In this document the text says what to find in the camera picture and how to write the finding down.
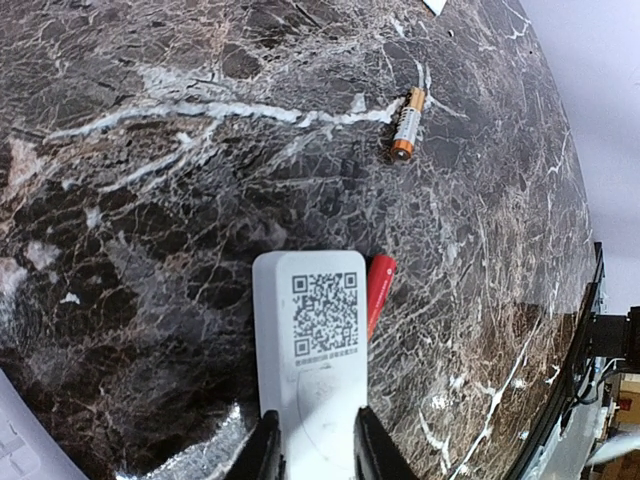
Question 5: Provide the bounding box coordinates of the white battery cover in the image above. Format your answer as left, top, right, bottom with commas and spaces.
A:
423, 0, 447, 16

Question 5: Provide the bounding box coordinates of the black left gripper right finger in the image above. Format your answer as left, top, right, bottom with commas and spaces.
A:
354, 407, 418, 480

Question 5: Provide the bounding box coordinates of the white remote control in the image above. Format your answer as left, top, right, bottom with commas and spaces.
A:
0, 372, 88, 480

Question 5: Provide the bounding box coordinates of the white air conditioner remote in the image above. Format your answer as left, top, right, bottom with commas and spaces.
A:
252, 250, 368, 479

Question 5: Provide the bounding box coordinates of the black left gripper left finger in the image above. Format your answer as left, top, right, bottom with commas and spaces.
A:
224, 410, 285, 480

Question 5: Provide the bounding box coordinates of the red AAA battery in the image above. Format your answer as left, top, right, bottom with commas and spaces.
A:
367, 255, 397, 340

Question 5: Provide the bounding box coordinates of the gold AAA battery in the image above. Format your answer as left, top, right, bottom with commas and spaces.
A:
390, 87, 426, 161

